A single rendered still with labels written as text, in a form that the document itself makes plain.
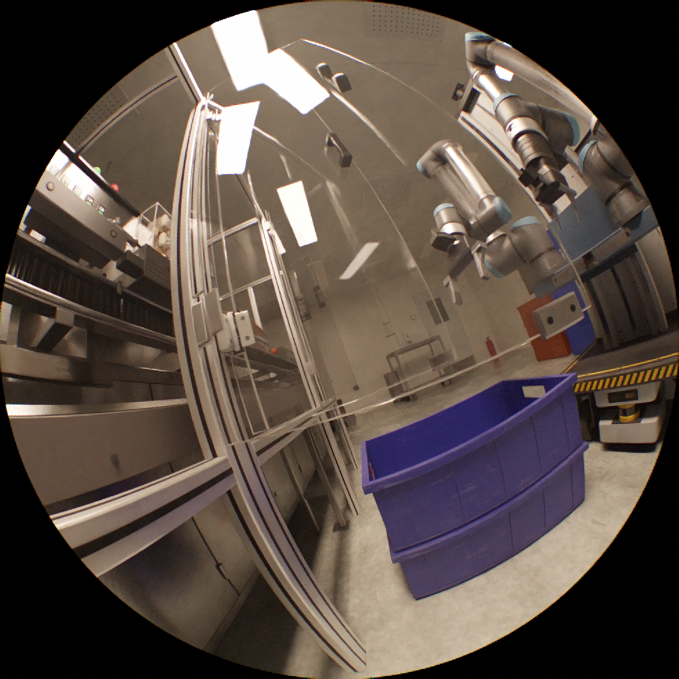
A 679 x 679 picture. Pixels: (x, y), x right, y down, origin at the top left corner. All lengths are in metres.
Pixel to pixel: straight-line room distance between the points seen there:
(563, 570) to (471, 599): 0.24
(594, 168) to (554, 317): 0.80
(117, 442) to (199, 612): 0.52
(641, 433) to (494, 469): 0.63
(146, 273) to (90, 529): 0.53
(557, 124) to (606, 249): 0.45
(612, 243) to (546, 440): 0.65
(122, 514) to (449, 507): 0.55
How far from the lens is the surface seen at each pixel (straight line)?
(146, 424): 0.33
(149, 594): 0.63
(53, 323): 0.47
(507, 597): 0.74
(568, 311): 0.25
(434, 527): 0.61
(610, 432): 1.09
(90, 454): 0.28
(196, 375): 0.34
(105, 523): 0.20
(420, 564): 0.67
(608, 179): 0.98
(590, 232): 1.17
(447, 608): 0.75
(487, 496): 0.62
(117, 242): 0.59
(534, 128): 0.60
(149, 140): 2.31
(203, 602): 0.74
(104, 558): 0.20
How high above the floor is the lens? 0.63
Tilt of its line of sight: 11 degrees up
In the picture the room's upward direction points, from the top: 20 degrees counter-clockwise
